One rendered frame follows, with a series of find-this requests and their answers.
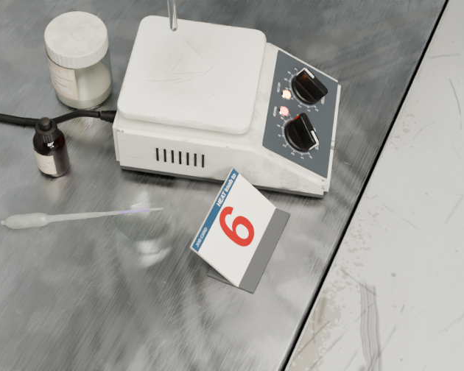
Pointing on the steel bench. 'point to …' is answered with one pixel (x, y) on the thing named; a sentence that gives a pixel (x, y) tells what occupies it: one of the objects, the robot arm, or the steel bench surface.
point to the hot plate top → (193, 75)
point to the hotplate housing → (217, 147)
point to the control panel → (320, 113)
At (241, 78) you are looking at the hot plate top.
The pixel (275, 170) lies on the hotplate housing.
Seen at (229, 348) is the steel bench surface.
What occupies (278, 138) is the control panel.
